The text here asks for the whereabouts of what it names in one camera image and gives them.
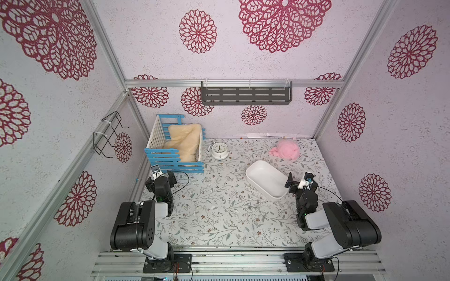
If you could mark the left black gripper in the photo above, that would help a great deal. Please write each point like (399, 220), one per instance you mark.
(150, 186)

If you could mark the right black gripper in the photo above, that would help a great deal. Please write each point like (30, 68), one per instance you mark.
(295, 184)

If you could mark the white plastic storage box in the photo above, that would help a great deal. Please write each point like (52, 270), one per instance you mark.
(268, 180)

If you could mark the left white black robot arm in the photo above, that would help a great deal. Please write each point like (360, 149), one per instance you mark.
(135, 226)

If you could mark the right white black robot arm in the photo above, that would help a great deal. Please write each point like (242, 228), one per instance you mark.
(350, 225)

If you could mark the blue white slatted crate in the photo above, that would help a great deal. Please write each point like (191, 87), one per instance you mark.
(170, 159)

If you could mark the pink plush toy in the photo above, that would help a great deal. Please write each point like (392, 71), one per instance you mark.
(286, 149)

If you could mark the cream fluffy cloth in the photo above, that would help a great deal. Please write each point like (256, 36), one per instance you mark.
(186, 139)

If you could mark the white round alarm clock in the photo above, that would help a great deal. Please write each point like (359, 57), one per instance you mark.
(218, 151)

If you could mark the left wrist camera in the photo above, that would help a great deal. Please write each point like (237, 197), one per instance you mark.
(156, 172)

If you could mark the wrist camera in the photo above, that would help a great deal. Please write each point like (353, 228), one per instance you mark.
(306, 181)
(156, 172)

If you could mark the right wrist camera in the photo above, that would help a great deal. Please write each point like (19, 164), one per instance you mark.
(306, 181)

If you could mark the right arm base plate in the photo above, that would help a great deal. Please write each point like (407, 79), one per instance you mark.
(307, 263)

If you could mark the black wire wall rack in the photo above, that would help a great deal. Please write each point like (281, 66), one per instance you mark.
(102, 139)

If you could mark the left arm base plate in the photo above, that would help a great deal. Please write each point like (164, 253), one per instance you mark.
(179, 263)

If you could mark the aluminium front rail frame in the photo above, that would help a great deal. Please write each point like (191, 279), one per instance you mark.
(259, 262)

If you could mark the grey wall shelf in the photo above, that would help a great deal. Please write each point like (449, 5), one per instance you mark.
(234, 96)

